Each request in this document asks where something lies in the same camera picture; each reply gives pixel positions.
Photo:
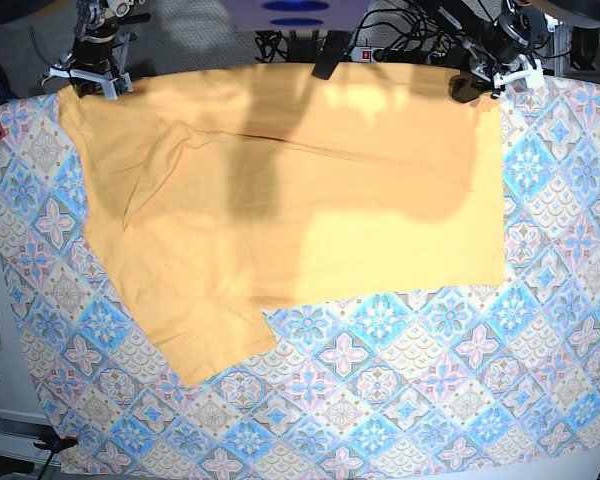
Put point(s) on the black table clamp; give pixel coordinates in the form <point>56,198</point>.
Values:
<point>333,50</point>

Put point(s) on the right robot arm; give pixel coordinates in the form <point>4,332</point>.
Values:
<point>103,17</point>

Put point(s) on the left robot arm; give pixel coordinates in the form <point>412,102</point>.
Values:
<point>457,20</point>

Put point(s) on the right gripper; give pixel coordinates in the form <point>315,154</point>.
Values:
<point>95,66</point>

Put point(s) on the yellow T-shirt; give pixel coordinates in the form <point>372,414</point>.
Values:
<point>216,195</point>

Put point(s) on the white power strip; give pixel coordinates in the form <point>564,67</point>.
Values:
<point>366,54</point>

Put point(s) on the purple camera mount housing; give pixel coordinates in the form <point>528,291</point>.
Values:
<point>260,15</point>

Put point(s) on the white rail box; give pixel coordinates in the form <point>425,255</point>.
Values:
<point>19,431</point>

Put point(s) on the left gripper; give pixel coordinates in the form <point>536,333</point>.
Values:
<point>498,56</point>

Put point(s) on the orange black clamp bottom left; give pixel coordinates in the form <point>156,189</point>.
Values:
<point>55,444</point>

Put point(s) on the patterned blue tile tablecloth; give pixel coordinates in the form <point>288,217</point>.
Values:
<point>376,387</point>

